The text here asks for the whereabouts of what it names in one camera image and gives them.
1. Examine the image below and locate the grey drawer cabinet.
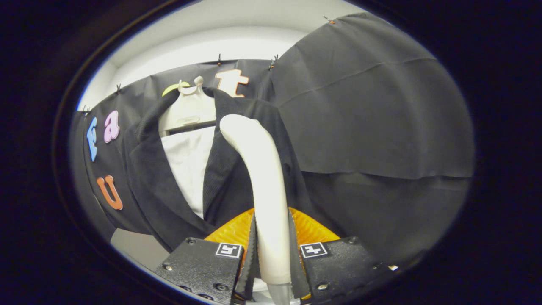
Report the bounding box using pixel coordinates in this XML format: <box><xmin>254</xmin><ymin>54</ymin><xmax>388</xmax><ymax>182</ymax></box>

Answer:
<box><xmin>110</xmin><ymin>228</ymin><xmax>170</xmax><ymax>272</ymax></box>

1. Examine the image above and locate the white shirt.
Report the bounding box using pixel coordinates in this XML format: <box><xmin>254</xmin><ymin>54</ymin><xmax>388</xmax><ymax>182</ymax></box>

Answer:
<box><xmin>161</xmin><ymin>126</ymin><xmax>216</xmax><ymax>219</ymax></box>

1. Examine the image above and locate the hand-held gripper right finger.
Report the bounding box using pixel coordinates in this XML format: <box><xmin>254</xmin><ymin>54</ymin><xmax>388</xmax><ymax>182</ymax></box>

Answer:
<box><xmin>288</xmin><ymin>208</ymin><xmax>394</xmax><ymax>302</ymax></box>

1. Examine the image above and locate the black button jacket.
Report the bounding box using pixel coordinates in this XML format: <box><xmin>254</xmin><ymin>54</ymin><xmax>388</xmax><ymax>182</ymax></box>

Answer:
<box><xmin>123</xmin><ymin>87</ymin><xmax>322</xmax><ymax>253</ymax></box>

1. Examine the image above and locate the white plastic hanger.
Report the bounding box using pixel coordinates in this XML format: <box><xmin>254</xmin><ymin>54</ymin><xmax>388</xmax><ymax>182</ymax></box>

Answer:
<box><xmin>158</xmin><ymin>76</ymin><xmax>217</xmax><ymax>137</ymax></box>

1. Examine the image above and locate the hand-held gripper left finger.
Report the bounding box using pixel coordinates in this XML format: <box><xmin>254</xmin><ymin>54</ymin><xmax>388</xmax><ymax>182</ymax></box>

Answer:
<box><xmin>154</xmin><ymin>208</ymin><xmax>257</xmax><ymax>305</ymax></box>

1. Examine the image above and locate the white garment steamer head with hose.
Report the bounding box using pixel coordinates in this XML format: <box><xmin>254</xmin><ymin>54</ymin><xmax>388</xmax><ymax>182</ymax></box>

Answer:
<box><xmin>219</xmin><ymin>114</ymin><xmax>297</xmax><ymax>305</ymax></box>

